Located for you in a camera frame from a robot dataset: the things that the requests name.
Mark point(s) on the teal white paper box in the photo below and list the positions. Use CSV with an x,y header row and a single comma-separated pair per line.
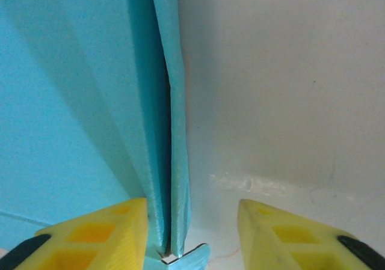
x,y
75,101

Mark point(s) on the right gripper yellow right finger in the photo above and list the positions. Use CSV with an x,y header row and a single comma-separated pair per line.
x,y
294,243

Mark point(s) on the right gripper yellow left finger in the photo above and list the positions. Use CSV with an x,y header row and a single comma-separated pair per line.
x,y
90,240

